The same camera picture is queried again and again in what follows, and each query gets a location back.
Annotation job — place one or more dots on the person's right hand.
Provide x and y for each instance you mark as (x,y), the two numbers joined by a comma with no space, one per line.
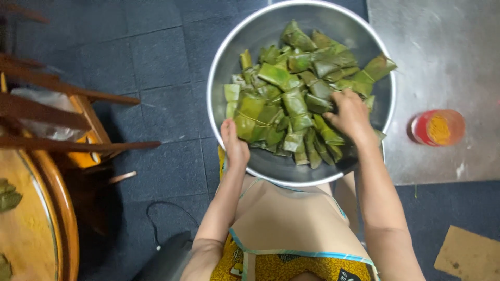
(353,117)

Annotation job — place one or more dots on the person's left hand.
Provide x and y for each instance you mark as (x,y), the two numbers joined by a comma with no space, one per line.
(235,147)

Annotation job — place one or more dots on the green leaf parcel bundle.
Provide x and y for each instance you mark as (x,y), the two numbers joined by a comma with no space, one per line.
(256,117)

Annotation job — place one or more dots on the pile of green leaf parcels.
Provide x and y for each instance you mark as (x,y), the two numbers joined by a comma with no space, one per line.
(308,78)

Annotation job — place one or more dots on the red plastic tub of bands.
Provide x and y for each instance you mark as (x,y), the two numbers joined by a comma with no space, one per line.
(438,128)

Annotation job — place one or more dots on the yellow patterned apron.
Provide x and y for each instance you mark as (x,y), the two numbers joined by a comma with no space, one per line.
(289,234)

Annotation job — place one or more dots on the stainless steel work table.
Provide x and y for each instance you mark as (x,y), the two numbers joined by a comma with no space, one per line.
(441,58)

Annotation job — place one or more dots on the large round metal bowl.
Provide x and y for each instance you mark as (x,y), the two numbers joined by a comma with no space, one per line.
(269,23)

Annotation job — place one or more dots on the black appliance base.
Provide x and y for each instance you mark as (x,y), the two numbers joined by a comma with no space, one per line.
(168,259)

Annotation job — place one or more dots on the brown cardboard piece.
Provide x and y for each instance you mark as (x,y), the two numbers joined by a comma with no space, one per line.
(467,255)

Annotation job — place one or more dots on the dark wooden chair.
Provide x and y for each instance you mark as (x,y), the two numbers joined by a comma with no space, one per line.
(58,117)

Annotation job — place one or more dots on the clear plastic bag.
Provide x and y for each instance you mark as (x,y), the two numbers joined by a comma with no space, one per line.
(47,113)

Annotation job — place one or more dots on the round wooden table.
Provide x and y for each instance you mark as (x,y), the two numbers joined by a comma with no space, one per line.
(31,218)

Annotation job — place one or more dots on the green leaf scrap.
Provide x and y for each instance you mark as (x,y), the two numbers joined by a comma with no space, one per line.
(8,197)
(4,268)

